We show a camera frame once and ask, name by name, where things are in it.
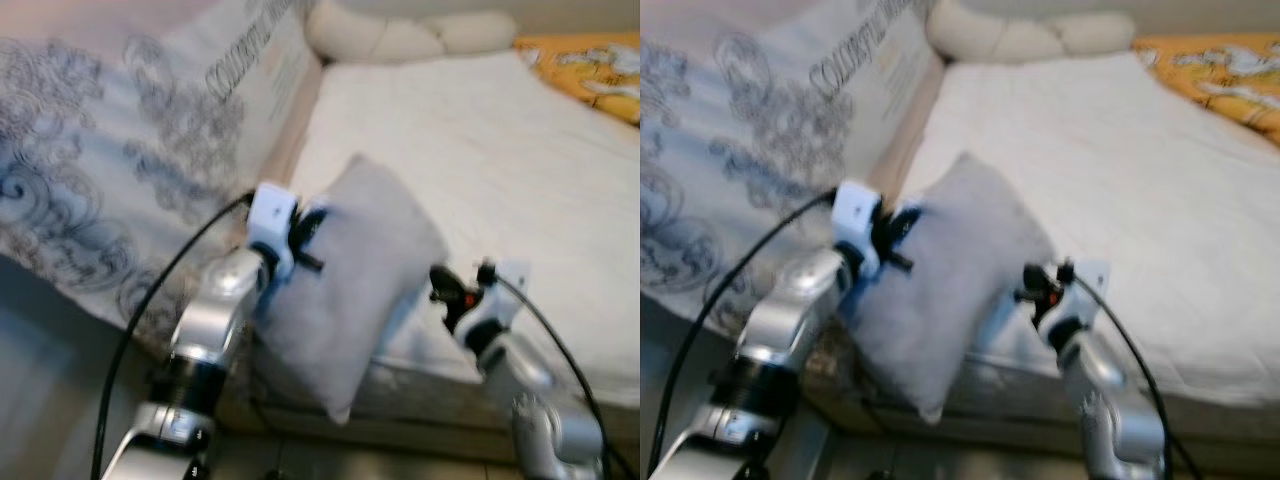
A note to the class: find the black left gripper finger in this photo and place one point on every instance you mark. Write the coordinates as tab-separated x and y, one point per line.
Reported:
317	214
906	214

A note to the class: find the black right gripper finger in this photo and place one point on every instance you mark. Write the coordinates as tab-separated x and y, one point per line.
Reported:
1026	282
441	282

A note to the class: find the grey bear pillow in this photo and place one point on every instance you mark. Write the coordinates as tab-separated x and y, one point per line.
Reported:
950	280
350	280

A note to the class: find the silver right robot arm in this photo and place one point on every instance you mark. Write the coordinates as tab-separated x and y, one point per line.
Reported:
1120	430
540	430

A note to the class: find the beige padded bed edge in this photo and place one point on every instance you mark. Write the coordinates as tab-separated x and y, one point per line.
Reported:
915	125

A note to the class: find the grey quilted mattress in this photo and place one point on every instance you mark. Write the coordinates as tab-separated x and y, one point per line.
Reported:
430	390
1000	395

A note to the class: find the white quilted mattress pad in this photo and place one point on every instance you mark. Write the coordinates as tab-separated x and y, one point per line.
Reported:
1120	170
480	160

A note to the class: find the beige bed base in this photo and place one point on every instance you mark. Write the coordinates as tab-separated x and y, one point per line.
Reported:
430	435
1000	440

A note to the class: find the white printed headboard cushion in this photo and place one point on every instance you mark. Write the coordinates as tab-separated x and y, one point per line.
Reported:
740	150
120	150

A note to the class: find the cream long bolster pillow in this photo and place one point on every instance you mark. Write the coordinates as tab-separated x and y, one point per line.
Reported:
1020	35
400	35

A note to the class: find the yellow cartoon print blanket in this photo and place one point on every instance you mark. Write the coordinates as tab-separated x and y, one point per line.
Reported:
1220	75
590	70

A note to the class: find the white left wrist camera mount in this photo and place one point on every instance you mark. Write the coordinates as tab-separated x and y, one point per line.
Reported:
853	215
270	215

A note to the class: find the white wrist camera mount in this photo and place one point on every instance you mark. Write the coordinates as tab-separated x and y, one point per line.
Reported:
853	215
270	215
505	295
1090	290

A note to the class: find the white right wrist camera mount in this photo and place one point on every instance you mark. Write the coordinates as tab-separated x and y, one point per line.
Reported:
505	295
1090	290

